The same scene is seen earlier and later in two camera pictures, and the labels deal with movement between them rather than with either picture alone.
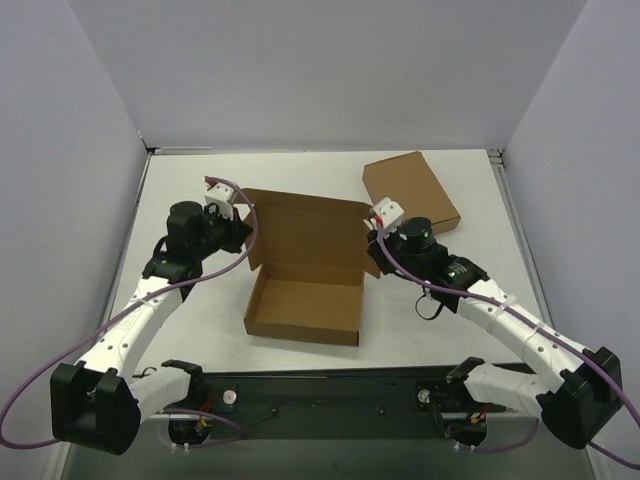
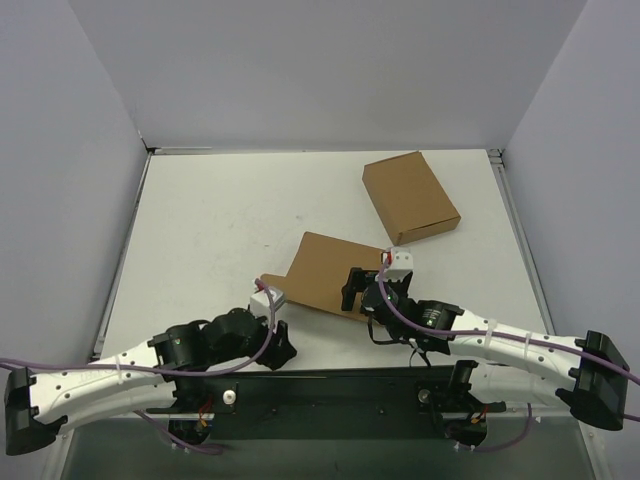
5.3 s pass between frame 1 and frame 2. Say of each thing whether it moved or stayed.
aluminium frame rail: stayed
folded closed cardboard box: stayed
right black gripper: moved
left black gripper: moved
